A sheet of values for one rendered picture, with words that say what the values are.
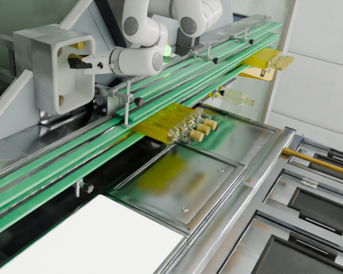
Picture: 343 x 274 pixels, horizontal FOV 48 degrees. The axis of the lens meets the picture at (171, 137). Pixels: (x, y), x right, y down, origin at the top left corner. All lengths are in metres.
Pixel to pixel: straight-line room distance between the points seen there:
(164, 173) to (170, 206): 0.18
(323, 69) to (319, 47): 0.40
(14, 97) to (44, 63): 0.13
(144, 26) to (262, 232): 0.74
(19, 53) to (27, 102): 0.15
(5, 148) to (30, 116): 0.15
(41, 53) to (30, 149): 0.28
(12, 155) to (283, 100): 6.71
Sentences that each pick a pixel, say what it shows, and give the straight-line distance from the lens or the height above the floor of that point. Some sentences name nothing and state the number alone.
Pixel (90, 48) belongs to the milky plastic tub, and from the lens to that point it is 1.26.
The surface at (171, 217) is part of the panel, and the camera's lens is 1.20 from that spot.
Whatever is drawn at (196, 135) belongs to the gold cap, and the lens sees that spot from 1.39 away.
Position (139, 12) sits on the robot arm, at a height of 1.07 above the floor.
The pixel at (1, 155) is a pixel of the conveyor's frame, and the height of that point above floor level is 0.82.
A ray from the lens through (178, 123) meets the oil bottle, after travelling 1.41.
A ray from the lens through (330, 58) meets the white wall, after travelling 7.18.
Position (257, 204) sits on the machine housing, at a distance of 1.38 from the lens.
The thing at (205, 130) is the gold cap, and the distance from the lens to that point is 1.43.
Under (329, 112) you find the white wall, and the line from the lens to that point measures 7.44.
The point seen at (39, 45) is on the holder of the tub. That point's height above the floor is 0.78.
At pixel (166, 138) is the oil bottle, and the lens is 1.37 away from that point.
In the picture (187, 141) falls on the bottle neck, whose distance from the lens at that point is 1.35.
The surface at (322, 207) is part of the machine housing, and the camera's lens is 1.52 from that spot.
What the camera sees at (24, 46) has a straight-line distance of 1.23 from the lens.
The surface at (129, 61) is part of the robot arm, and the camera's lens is 1.05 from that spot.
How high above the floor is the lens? 1.62
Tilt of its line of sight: 23 degrees down
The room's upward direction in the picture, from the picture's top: 111 degrees clockwise
